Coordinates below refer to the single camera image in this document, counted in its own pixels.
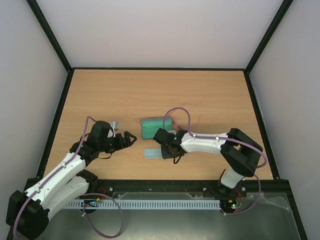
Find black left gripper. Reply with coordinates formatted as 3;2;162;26
99;131;137;153

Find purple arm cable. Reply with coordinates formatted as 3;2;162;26
162;107;268;217
12;115;125;238

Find grey metal front tray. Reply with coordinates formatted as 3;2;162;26
35;194;300;240

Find black right frame rail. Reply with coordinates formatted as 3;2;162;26
244;69;309;240

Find black frame post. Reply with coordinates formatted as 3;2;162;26
26;0;72;73
245;0;294;73

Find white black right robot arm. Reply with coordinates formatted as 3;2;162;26
153;128;264;196

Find light blue cleaning cloth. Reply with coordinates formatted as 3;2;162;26
144;148;163;159

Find grey-green glasses case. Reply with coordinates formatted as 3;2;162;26
140;117;173;140

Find black back frame rail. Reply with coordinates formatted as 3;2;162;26
73;67;245;72

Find white slotted cable duct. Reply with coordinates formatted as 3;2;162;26
64;199;221;210

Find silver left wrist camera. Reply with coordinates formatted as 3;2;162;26
110;121;119;137

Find black back left frame post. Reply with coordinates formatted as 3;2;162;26
26;0;72;73

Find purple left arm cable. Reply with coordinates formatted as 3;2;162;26
12;115;125;238

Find black back right frame post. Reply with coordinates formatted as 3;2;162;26
245;0;294;73

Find black left frame rail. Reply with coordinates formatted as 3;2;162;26
35;68;75;180

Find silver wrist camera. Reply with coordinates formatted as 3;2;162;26
168;130;177;135
110;121;119;137

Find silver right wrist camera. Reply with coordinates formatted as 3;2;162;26
168;130;177;135

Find pink sunglasses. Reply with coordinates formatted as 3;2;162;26
170;102;203;132

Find black frame rail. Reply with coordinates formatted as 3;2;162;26
73;67;245;72
35;68;75;180
24;177;291;201
244;69;309;240

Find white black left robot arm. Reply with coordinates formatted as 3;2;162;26
6;120;137;240

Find black front frame rail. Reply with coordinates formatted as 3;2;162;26
24;177;291;201

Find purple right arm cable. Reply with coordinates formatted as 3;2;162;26
162;107;268;217

